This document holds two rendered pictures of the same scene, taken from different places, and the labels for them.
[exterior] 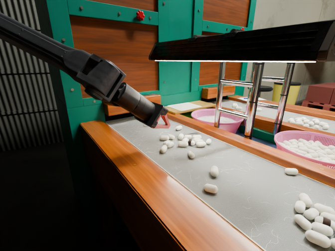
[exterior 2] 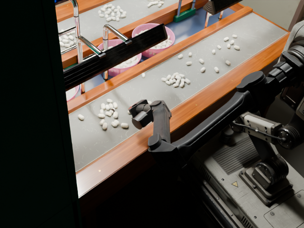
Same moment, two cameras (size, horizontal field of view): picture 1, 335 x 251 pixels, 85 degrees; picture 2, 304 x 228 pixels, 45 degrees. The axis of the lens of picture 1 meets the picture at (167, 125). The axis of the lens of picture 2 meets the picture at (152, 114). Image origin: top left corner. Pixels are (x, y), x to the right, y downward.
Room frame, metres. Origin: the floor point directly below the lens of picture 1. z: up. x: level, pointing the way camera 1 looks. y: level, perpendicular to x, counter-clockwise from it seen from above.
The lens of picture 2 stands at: (0.70, 1.17, 2.13)
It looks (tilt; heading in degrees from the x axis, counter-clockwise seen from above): 48 degrees down; 257
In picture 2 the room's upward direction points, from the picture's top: 7 degrees clockwise
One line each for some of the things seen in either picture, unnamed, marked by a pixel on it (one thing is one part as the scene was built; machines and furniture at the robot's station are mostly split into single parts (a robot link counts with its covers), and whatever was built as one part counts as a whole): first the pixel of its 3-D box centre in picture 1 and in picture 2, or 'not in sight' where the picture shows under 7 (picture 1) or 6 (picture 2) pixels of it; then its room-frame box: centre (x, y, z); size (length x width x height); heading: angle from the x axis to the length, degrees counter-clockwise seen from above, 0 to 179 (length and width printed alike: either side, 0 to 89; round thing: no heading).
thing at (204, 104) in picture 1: (188, 106); not in sight; (1.10, -0.13, 0.77); 0.33 x 0.15 x 0.01; 126
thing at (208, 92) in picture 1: (219, 91); not in sight; (1.34, -0.38, 0.83); 0.30 x 0.06 x 0.07; 126
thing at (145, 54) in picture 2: not in sight; (153, 42); (0.34, -0.68, 0.72); 0.27 x 0.27 x 0.10
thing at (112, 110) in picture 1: (134, 103); not in sight; (0.94, 0.17, 0.83); 0.30 x 0.06 x 0.07; 126
